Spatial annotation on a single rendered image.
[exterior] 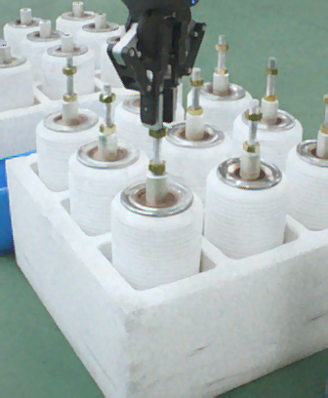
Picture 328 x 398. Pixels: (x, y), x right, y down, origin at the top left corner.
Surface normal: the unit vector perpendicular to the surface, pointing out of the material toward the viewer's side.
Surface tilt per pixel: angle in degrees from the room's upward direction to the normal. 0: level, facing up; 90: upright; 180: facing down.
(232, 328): 90
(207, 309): 90
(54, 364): 0
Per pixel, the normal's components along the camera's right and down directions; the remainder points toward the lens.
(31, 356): 0.02, -0.89
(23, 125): 0.49, 0.41
